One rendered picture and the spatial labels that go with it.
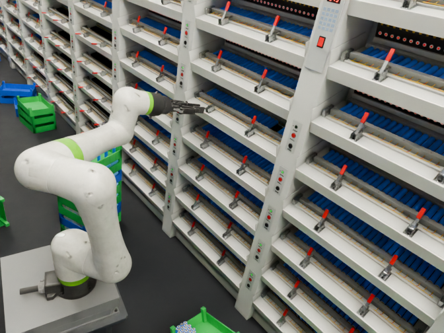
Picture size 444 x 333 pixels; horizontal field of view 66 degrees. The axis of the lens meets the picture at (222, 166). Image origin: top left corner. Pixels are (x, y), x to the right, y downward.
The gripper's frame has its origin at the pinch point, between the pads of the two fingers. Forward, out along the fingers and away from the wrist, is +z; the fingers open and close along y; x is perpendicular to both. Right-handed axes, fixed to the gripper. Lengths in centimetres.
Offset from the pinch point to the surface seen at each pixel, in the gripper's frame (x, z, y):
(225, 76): 17.9, 4.3, 7.4
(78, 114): -67, 21, -158
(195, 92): 3.2, 11.0, -15.6
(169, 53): 16.3, 3.2, -33.4
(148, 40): 17, 3, -54
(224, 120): -0.9, 8.7, 11.0
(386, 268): -17, 12, 96
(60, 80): -55, 24, -211
